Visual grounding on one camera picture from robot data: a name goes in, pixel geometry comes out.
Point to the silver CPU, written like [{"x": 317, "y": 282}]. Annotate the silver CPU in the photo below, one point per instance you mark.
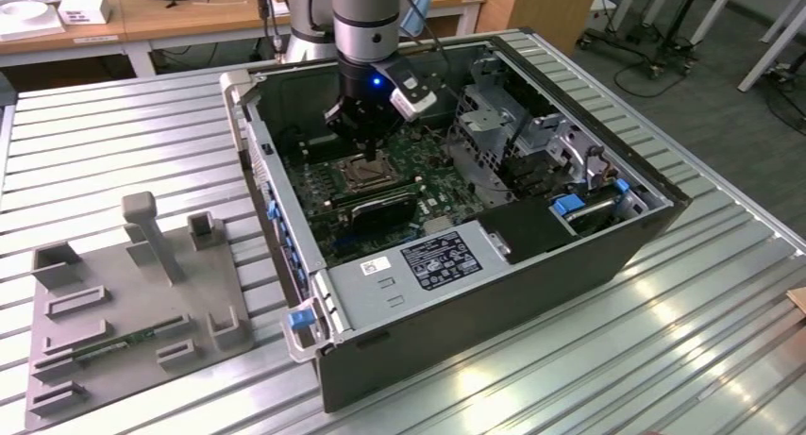
[{"x": 366, "y": 173}]

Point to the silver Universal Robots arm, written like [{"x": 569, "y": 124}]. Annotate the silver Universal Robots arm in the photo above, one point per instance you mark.
[{"x": 365, "y": 29}]

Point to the green motherboard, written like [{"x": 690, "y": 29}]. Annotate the green motherboard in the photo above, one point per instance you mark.
[{"x": 441, "y": 171}]

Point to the installed green RAM stick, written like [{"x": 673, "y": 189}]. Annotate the installed green RAM stick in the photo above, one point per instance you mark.
[{"x": 371, "y": 195}]

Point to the silver perforated drive cage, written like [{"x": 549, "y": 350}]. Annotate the silver perforated drive cage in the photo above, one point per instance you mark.
[{"x": 485, "y": 140}]

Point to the silver upper drive bay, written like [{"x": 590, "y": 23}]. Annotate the silver upper drive bay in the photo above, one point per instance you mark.
[{"x": 488, "y": 71}]

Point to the black graphics card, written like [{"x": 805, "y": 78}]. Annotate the black graphics card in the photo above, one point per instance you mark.
[{"x": 385, "y": 213}]

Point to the blue rear panel tab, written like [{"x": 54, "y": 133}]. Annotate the blue rear panel tab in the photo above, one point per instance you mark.
[{"x": 273, "y": 212}]

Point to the small silver heatsink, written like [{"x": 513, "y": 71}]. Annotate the small silver heatsink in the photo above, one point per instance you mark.
[{"x": 440, "y": 225}]

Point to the wooden desk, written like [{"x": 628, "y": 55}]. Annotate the wooden desk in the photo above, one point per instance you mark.
[{"x": 189, "y": 15}]

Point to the wooden cabinet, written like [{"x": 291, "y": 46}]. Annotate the wooden cabinet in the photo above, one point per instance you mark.
[{"x": 554, "y": 10}]

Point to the silver power supply unit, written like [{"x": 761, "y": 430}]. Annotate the silver power supply unit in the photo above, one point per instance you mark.
[{"x": 378, "y": 298}]

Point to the small blue clip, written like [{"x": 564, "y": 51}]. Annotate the small blue clip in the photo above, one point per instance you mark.
[{"x": 620, "y": 186}]

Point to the blue case latch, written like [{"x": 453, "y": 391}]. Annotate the blue case latch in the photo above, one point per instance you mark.
[{"x": 301, "y": 321}]

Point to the white labelled box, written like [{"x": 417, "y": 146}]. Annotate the white labelled box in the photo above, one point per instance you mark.
[{"x": 85, "y": 8}]

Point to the open dark PC case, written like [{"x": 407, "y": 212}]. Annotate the open dark PC case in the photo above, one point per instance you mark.
[{"x": 473, "y": 340}]

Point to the black wheeled stand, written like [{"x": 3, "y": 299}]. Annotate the black wheeled stand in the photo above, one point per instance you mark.
[{"x": 677, "y": 15}]

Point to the white foam tray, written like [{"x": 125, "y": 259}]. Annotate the white foam tray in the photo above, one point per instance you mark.
[{"x": 31, "y": 22}]

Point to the grey parts rack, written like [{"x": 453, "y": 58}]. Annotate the grey parts rack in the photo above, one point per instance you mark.
[{"x": 126, "y": 312}]

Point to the white metal table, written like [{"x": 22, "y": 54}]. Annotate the white metal table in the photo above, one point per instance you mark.
[{"x": 773, "y": 53}]

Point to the brown cardboard box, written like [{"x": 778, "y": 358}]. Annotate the brown cardboard box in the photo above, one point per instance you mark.
[{"x": 798, "y": 303}]

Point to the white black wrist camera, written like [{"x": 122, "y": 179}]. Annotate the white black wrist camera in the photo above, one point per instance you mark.
[{"x": 410, "y": 93}]

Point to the silver cage bracket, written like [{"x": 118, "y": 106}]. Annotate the silver cage bracket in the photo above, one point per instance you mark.
[{"x": 482, "y": 120}]

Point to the silver hinged metal bracket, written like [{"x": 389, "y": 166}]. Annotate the silver hinged metal bracket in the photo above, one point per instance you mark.
[{"x": 598, "y": 171}]

